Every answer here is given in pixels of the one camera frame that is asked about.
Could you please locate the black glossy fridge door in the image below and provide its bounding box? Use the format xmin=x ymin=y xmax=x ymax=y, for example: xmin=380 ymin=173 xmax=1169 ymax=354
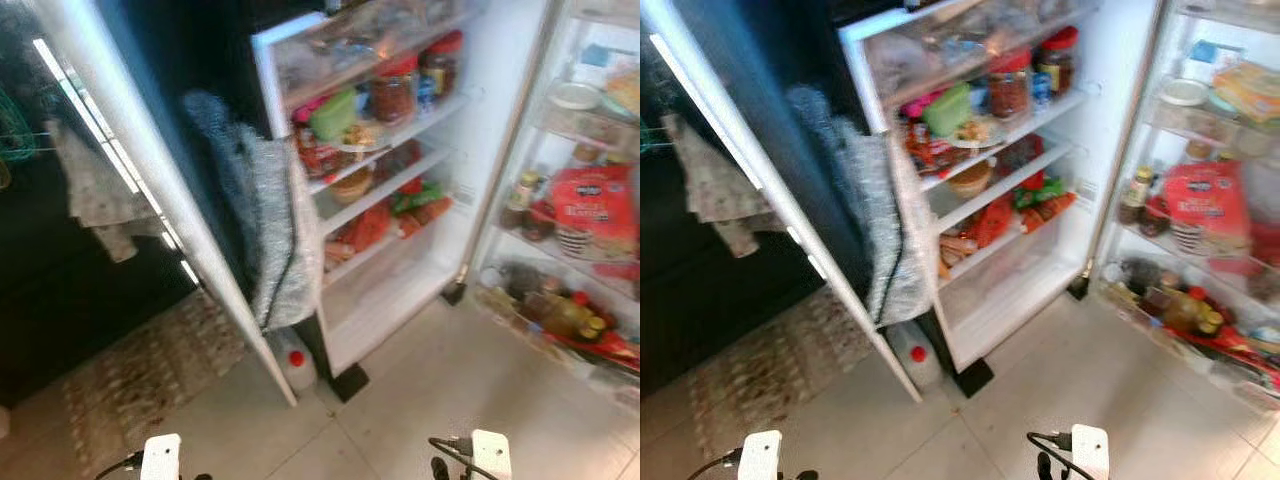
xmin=0 ymin=0 xmax=301 ymax=409
xmin=640 ymin=0 xmax=926 ymax=403

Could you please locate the black fridge white interior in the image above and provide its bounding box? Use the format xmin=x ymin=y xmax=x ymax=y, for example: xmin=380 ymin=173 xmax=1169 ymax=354
xmin=250 ymin=0 xmax=566 ymax=403
xmin=838 ymin=0 xmax=1171 ymax=401

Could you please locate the fridge door with shelves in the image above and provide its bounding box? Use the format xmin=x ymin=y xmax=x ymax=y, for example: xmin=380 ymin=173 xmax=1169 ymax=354
xmin=468 ymin=0 xmax=641 ymax=401
xmin=1085 ymin=0 xmax=1280 ymax=411

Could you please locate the beige patterned floor rug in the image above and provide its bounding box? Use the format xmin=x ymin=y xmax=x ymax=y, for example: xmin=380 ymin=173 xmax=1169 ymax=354
xmin=60 ymin=290 xmax=251 ymax=471
xmin=685 ymin=285 xmax=876 ymax=466

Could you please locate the white jug red cap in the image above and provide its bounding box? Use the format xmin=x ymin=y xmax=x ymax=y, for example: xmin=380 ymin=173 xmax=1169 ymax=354
xmin=885 ymin=322 xmax=943 ymax=393
xmin=268 ymin=328 xmax=319 ymax=393

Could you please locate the clear crisper drawer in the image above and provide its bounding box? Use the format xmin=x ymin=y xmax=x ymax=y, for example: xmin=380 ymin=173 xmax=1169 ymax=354
xmin=940 ymin=215 xmax=1086 ymax=346
xmin=330 ymin=215 xmax=471 ymax=351

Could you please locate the amber bottle yellow cap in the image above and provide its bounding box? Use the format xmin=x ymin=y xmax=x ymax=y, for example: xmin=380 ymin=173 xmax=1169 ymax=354
xmin=520 ymin=290 xmax=611 ymax=343
xmin=1150 ymin=285 xmax=1226 ymax=339

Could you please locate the flat red packet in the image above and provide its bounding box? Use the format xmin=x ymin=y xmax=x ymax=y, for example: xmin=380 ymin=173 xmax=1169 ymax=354
xmin=1190 ymin=325 xmax=1280 ymax=386
xmin=560 ymin=330 xmax=641 ymax=373

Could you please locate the bright red food packet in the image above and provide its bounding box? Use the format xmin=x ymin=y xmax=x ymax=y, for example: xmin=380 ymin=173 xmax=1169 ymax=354
xmin=340 ymin=205 xmax=393 ymax=251
xmin=965 ymin=200 xmax=1016 ymax=246

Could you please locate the grey hanging towel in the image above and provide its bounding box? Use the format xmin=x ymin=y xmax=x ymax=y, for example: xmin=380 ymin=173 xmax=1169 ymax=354
xmin=785 ymin=85 xmax=936 ymax=326
xmin=183 ymin=90 xmax=321 ymax=331

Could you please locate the striped cup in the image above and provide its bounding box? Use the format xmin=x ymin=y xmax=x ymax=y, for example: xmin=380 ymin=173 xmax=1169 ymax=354
xmin=555 ymin=228 xmax=599 ymax=259
xmin=1170 ymin=222 xmax=1211 ymax=256

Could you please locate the green red snack packet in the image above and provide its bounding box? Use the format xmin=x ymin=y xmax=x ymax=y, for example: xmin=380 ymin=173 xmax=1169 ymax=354
xmin=390 ymin=178 xmax=456 ymax=226
xmin=1012 ymin=172 xmax=1079 ymax=223

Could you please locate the small sauce bottle yellow cap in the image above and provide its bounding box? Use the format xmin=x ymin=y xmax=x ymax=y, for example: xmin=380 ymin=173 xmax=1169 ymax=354
xmin=500 ymin=170 xmax=546 ymax=233
xmin=1118 ymin=165 xmax=1156 ymax=226

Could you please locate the beige patterned hanging cloth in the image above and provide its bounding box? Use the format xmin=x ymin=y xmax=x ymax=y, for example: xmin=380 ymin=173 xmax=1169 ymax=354
xmin=662 ymin=113 xmax=791 ymax=259
xmin=50 ymin=120 xmax=166 ymax=263

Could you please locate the large red printed bag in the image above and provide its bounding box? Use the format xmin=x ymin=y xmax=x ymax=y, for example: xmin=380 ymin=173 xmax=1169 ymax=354
xmin=548 ymin=163 xmax=641 ymax=263
xmin=1160 ymin=158 xmax=1251 ymax=256

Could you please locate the dark red packet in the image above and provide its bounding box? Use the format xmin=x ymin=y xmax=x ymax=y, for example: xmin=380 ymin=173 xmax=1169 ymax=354
xmin=1000 ymin=135 xmax=1046 ymax=179
xmin=378 ymin=140 xmax=426 ymax=181

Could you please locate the plate with food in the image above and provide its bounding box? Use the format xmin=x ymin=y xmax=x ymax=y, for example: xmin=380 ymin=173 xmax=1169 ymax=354
xmin=945 ymin=115 xmax=1004 ymax=149
xmin=335 ymin=120 xmax=389 ymax=153

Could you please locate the green food container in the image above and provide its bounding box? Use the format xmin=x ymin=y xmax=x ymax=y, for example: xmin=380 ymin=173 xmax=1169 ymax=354
xmin=308 ymin=88 xmax=359 ymax=141
xmin=920 ymin=82 xmax=973 ymax=137

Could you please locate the clear jar red lid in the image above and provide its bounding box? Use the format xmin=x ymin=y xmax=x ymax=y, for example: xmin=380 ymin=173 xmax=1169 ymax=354
xmin=985 ymin=50 xmax=1033 ymax=121
xmin=370 ymin=55 xmax=419 ymax=126

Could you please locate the dark jar red lid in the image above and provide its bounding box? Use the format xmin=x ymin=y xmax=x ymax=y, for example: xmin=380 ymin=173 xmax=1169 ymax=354
xmin=1035 ymin=26 xmax=1081 ymax=96
xmin=420 ymin=30 xmax=465 ymax=99

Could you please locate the yellow box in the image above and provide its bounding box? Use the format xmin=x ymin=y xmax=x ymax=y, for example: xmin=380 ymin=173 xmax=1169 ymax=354
xmin=603 ymin=65 xmax=641 ymax=116
xmin=1212 ymin=60 xmax=1280 ymax=123

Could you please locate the clear chiller drawer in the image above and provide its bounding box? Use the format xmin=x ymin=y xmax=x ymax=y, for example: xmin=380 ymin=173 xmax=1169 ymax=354
xmin=860 ymin=0 xmax=1096 ymax=101
xmin=268 ymin=0 xmax=476 ymax=106

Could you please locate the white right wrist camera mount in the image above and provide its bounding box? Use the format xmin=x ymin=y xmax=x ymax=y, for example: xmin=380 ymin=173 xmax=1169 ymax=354
xmin=470 ymin=429 xmax=513 ymax=480
xmin=1070 ymin=424 xmax=1111 ymax=480

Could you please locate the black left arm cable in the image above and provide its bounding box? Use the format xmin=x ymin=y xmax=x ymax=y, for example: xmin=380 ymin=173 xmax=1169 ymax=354
xmin=95 ymin=450 xmax=144 ymax=480
xmin=690 ymin=448 xmax=741 ymax=480

